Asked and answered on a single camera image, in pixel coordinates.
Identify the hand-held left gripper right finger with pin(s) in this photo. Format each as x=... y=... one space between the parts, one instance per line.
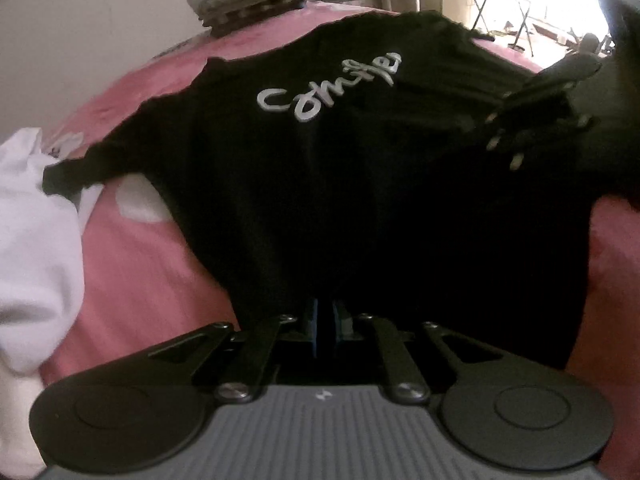
x=340 y=322

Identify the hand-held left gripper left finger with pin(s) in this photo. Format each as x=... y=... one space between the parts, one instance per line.
x=312 y=325

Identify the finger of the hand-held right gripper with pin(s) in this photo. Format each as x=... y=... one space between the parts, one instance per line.
x=535 y=130
x=555 y=80

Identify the black printed t-shirt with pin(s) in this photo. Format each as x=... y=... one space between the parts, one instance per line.
x=300 y=185

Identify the dark patterned folded clothes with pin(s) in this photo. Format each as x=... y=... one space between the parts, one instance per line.
x=260 y=15

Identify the folding metal table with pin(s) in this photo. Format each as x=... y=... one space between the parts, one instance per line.
x=500 y=0

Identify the pink floral blanket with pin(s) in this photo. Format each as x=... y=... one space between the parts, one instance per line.
x=150 y=285

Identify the white cloth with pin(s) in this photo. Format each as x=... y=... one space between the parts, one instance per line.
x=35 y=240

